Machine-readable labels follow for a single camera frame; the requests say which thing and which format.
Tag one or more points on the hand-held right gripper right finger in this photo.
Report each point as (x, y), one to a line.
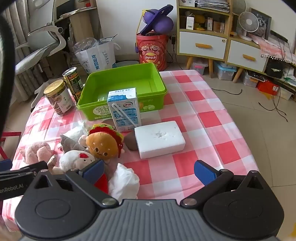
(204, 172)

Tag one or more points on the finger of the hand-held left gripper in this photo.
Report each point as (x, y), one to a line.
(5, 165)
(37, 166)

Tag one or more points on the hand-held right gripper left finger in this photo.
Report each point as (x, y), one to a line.
(93, 170)

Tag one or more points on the red cloth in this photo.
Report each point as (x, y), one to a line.
(102, 183)

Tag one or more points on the small beige plush toy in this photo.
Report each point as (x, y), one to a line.
(54, 165)

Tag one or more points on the white red plush toy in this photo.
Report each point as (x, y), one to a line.
(71, 161)

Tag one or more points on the hamburger plush toy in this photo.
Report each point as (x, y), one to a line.
(101, 144)

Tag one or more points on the white cloth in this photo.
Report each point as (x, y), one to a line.
(123, 180)
(76, 134)

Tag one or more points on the grey plush toy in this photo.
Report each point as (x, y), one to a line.
(69, 143)

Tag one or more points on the green plastic bin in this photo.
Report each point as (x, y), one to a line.
(129, 76)

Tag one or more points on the red white checkered tablecloth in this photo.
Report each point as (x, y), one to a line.
(203, 120)

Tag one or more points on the white foam block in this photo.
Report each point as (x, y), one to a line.
(159, 139)

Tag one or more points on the blue white milk carton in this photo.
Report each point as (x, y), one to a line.
(124, 109)

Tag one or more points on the gold lid cookie jar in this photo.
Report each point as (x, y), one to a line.
(60, 99)

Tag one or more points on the black green drink can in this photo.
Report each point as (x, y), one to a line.
(73, 83)

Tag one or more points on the clear storage box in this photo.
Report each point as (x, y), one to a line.
(200, 68)
(251, 80)

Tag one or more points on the blue lid storage box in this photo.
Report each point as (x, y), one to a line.
(225, 70)

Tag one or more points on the red cardboard box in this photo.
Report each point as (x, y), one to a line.
(267, 87)

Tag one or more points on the white shopping bag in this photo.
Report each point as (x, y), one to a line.
(99, 59)

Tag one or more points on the clear plastic bag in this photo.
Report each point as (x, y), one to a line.
(84, 45)

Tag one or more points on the black bag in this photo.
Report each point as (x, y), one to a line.
(274, 68)

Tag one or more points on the white wooden shelf cabinet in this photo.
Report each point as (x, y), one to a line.
(203, 45)

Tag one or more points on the red snack bucket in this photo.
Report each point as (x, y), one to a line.
(151, 55)

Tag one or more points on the grey white office chair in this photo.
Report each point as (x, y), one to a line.
(44, 34)

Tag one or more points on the pink lace table cover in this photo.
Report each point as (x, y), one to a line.
(277, 49)

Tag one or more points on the light wooden desk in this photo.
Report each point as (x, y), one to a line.
(81, 25)

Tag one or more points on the small white box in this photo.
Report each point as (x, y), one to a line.
(190, 23)

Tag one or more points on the purple bounce ball toy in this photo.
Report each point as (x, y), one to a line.
(161, 24)

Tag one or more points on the white desk fan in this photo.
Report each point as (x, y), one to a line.
(248, 22)

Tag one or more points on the dark framed picture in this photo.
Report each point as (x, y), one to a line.
(263, 23)

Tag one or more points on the stack of papers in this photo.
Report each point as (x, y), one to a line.
(212, 5)

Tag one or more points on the red metal frame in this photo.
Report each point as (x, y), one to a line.
(10, 134)

